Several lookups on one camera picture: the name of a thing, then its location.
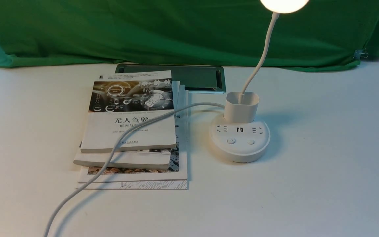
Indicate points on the white desk lamp with sockets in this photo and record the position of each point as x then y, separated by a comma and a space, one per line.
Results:
239, 135

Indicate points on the green backdrop cloth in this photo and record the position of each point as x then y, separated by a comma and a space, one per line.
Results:
325, 35

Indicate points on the metal binder clip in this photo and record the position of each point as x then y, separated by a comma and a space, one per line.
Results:
360, 54

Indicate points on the top book with car cover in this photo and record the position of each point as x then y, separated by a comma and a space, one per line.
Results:
133, 131

